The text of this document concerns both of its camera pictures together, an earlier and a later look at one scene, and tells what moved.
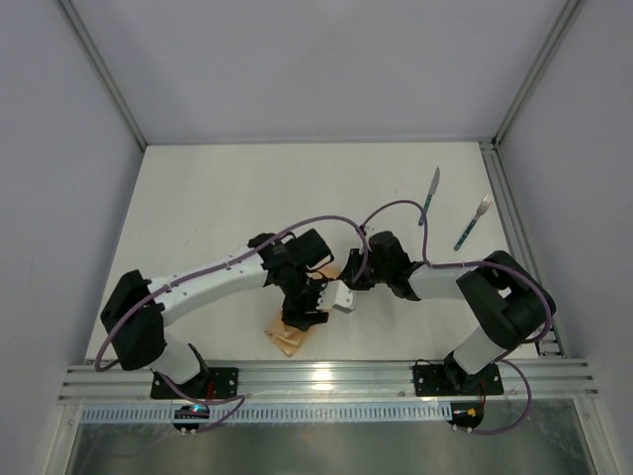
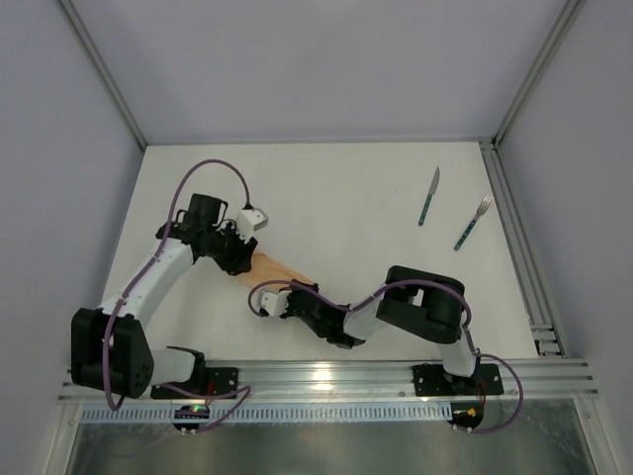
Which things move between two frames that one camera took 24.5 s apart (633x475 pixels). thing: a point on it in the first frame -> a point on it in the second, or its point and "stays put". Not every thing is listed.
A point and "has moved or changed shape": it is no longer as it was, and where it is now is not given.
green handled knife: [430, 194] stays put
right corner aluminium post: [570, 10] stays put
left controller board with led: [197, 411] stays put
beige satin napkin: [291, 338] has moved or changed shape
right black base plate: [454, 380] stays put
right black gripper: [357, 270] -> [297, 301]
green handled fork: [482, 209] stays put
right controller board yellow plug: [467, 415] stays put
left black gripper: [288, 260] -> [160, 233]
